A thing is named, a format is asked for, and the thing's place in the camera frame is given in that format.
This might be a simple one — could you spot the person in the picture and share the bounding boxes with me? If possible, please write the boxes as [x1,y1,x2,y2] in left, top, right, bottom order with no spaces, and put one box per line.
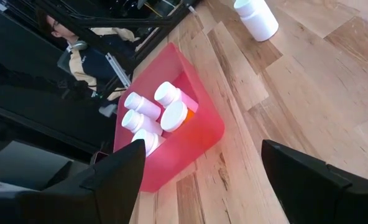
[36,9,136,102]

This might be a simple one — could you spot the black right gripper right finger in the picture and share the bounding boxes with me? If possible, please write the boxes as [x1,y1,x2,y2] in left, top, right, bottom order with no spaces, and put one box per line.
[260,139,368,224]

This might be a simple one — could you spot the grey headphones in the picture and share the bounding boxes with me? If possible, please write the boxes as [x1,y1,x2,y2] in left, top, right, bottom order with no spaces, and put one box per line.
[65,40,88,53]

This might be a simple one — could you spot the silver metal bracket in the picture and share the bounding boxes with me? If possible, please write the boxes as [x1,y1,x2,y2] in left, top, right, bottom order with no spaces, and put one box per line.
[105,52,132,90]

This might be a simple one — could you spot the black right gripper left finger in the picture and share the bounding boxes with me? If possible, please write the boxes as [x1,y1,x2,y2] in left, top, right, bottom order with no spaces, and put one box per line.
[0,138,147,224]

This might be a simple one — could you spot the orange pill bottle white cap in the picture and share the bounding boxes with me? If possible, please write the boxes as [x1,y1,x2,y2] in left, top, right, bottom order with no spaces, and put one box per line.
[160,100,196,133]

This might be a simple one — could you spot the red plastic basket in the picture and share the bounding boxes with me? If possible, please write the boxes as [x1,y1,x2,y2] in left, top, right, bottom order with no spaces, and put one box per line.
[113,42,225,193]

